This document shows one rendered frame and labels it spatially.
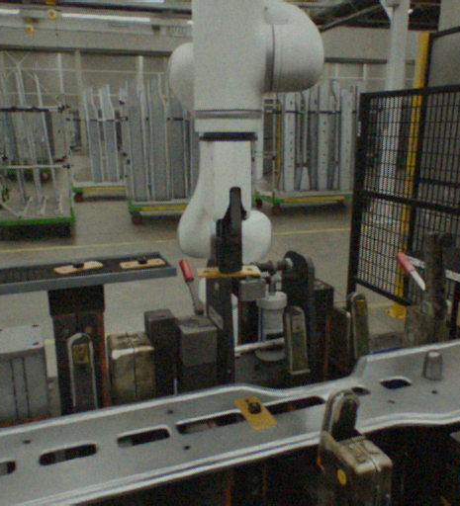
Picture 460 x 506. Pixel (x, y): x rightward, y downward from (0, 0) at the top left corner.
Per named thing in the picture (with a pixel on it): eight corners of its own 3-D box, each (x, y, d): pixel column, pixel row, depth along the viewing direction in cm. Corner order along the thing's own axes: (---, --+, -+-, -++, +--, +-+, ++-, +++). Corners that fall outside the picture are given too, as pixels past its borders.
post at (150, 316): (156, 511, 99) (148, 318, 89) (150, 494, 104) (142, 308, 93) (181, 504, 101) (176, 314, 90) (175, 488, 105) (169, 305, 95)
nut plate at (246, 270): (199, 278, 66) (198, 269, 66) (196, 270, 70) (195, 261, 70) (261, 275, 68) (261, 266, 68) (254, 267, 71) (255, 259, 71)
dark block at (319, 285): (305, 475, 109) (313, 289, 98) (290, 456, 116) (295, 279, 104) (324, 469, 111) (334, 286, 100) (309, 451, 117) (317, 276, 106)
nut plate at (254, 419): (277, 424, 75) (277, 417, 75) (253, 430, 74) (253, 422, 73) (254, 396, 83) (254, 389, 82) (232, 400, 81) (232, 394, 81)
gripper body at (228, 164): (194, 127, 68) (196, 210, 71) (203, 129, 58) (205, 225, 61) (249, 127, 69) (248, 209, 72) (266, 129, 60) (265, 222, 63)
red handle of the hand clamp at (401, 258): (431, 307, 103) (393, 252, 113) (426, 314, 105) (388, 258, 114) (448, 305, 105) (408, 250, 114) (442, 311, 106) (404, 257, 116)
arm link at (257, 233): (199, 294, 136) (198, 206, 129) (268, 294, 136) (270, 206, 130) (198, 310, 124) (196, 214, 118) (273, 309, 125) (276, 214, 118)
